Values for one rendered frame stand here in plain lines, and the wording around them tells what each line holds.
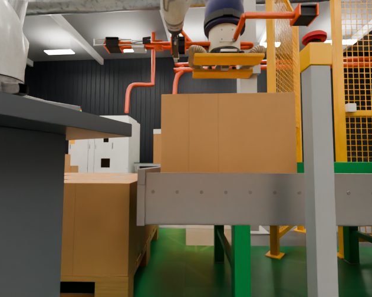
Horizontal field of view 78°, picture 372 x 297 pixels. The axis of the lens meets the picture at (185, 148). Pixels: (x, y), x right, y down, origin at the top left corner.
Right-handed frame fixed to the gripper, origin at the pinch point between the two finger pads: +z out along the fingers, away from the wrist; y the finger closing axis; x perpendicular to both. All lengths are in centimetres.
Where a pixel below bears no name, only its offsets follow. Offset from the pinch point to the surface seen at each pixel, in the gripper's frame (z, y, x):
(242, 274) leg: -36, 104, 26
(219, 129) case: -19, 49, 20
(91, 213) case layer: -19, 86, -36
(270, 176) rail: -36, 69, 37
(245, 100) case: -20, 36, 32
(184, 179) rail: -35, 70, 5
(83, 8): 475, -352, -272
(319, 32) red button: -54, 24, 45
